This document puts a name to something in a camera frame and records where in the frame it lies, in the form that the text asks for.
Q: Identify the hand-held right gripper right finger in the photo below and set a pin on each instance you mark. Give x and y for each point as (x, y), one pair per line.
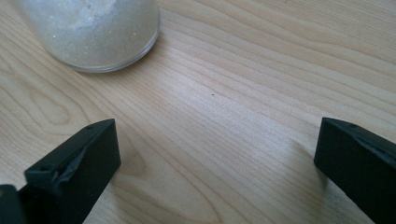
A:
(358, 161)

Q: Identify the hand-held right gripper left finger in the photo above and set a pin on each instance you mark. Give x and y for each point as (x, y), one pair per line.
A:
(84, 165)

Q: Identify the clear glass jar white powder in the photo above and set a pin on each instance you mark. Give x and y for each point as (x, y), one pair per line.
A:
(93, 31)

